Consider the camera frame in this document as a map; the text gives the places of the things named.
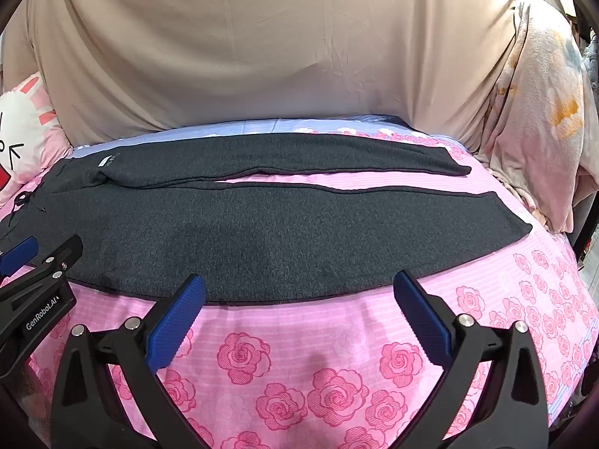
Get pale floral blanket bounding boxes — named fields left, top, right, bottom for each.
left=461, top=0, right=595, bottom=235

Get beige cloth cover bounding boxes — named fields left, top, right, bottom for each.
left=0, top=0, right=562, bottom=156

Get pink rose bed sheet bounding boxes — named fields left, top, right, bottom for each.
left=0, top=113, right=599, bottom=449

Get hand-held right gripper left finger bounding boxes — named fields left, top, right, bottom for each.
left=51, top=274, right=213, bottom=449

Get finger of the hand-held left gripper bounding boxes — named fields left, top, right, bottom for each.
left=0, top=235, right=83, bottom=301
left=0, top=237, right=39, bottom=277

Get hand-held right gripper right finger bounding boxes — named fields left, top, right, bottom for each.
left=393, top=270, right=549, bottom=449

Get dark grey pants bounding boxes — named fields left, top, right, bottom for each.
left=0, top=133, right=533, bottom=307

